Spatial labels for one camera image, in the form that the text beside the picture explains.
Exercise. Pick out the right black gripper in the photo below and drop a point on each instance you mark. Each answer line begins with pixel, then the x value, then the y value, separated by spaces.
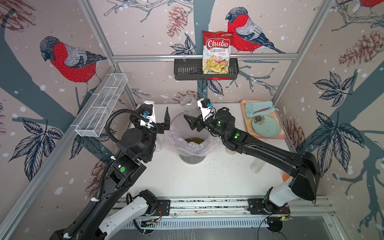
pixel 200 122

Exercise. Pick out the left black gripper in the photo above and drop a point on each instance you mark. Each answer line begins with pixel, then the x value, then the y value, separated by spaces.
pixel 160 127

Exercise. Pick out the beige lidded bean jar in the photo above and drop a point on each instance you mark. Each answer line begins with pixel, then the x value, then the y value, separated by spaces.
pixel 190 106

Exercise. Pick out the beige jar lid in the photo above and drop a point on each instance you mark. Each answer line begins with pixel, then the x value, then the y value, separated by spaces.
pixel 230 152

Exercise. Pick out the tall clear bean jar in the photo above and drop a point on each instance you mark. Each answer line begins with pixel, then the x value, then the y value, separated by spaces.
pixel 257 165

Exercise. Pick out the short clear bean jar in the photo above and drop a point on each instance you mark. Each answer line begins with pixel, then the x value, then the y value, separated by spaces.
pixel 158 145

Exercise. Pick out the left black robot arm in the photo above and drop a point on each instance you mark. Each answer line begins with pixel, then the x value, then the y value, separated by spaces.
pixel 137 146

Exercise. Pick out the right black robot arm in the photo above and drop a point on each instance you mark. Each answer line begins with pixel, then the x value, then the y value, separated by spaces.
pixel 303 169

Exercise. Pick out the mung beans in bin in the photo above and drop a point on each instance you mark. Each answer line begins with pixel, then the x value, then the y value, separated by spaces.
pixel 195 140

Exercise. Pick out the mesh waste bin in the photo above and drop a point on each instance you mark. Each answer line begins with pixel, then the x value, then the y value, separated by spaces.
pixel 192 141

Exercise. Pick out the teal folded cloth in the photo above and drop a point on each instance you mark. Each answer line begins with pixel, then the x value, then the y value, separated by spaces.
pixel 251 107

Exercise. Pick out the teal plate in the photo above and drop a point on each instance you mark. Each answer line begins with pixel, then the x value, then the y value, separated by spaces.
pixel 266 126

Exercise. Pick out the iridescent pink utensil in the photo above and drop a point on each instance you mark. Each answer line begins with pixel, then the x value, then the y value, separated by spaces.
pixel 262 110

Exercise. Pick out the red Chuba chips bag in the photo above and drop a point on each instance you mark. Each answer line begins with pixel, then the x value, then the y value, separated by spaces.
pixel 217 48

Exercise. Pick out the orange mug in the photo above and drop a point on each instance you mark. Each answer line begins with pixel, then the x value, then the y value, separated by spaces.
pixel 286 177

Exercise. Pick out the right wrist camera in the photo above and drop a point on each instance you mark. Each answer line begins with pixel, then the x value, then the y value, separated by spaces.
pixel 206 108

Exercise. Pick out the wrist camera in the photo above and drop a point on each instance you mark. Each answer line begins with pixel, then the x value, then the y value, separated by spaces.
pixel 206 108
pixel 146 110

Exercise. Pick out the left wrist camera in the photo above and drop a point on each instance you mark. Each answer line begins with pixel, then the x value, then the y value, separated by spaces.
pixel 146 110

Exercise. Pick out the black wall basket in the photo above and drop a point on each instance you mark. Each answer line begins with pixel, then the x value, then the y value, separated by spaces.
pixel 192 70

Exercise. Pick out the white wire mesh shelf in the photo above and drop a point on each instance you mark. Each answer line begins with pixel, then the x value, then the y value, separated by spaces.
pixel 97 114

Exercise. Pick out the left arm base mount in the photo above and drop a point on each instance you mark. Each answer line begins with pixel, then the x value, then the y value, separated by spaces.
pixel 162 208

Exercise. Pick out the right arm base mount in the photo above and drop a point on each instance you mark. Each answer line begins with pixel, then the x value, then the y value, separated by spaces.
pixel 257 206

